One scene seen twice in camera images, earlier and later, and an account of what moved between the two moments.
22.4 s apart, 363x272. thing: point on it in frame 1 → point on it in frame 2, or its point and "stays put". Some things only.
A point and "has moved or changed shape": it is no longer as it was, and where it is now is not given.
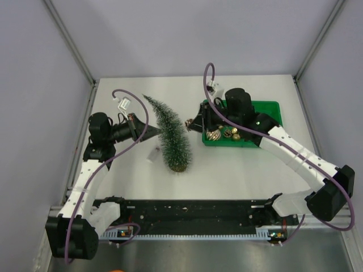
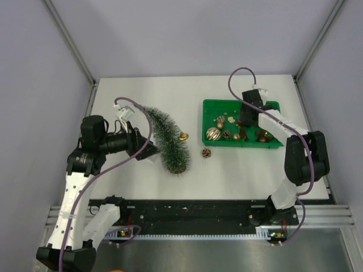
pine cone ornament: (188, 122) → (206, 153)
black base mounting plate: (200, 214) stays put
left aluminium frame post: (70, 41) stays put
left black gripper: (137, 130) → (134, 140)
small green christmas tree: (175, 144) has moved or changed shape
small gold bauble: (236, 136) stays put
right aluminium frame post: (302, 67) stays put
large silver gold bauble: (214, 135) stays put
